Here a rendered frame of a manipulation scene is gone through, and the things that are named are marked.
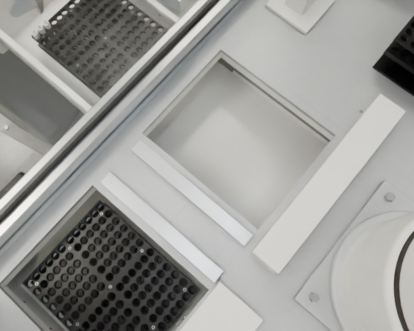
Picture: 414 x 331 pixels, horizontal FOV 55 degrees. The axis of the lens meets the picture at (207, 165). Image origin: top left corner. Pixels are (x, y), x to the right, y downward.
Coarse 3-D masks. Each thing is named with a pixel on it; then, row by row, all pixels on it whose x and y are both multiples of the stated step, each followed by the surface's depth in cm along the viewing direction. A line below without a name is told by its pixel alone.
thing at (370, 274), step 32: (384, 192) 60; (352, 224) 59; (384, 224) 52; (352, 256) 53; (384, 256) 43; (320, 288) 56; (352, 288) 50; (384, 288) 41; (320, 320) 55; (352, 320) 52; (384, 320) 41
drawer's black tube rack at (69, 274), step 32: (96, 224) 66; (64, 256) 64; (96, 256) 64; (128, 256) 67; (160, 256) 64; (32, 288) 63; (64, 288) 62; (96, 288) 62; (128, 288) 62; (160, 288) 65; (192, 288) 65; (64, 320) 61; (96, 320) 61; (128, 320) 61; (160, 320) 61
